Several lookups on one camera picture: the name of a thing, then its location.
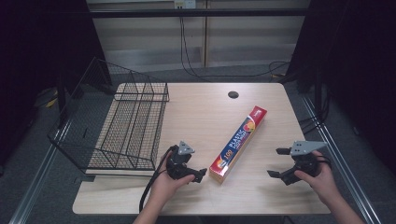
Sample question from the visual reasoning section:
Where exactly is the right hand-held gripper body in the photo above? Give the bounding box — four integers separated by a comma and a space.
279, 140, 328, 187

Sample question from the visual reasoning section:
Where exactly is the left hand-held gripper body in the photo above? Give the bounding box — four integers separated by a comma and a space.
166, 140, 196, 181

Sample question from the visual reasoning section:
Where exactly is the red blue plastic wrap box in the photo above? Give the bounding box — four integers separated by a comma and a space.
208, 105, 268, 185

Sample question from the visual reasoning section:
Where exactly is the black wire basket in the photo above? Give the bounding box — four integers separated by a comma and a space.
47, 56, 171, 175

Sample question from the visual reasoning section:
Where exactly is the person's right hand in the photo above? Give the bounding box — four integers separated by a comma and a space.
294, 150, 339, 204

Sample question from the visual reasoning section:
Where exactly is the person's left hand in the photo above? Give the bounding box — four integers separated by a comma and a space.
148, 151, 195, 208

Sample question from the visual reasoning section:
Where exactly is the black curtain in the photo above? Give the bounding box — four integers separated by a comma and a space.
284, 0, 396, 176
0, 0, 108, 166

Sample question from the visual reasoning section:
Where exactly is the yellow grey floor item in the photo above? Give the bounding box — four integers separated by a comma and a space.
33, 88, 60, 109

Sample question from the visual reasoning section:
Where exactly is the metal frame rail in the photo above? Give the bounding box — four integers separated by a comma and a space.
8, 119, 71, 224
302, 95, 383, 224

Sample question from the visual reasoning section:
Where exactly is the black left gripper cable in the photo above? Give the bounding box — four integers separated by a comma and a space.
138, 146, 176, 213

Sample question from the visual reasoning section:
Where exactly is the black cable bundle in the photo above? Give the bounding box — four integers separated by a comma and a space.
298, 92, 330, 135

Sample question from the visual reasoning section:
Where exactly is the black floor cable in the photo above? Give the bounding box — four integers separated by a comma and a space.
178, 17, 292, 79

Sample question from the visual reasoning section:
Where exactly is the dark horizontal frame bar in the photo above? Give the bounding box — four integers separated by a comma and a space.
88, 8, 310, 19

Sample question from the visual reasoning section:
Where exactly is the white wall outlet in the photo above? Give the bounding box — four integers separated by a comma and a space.
174, 0, 197, 9

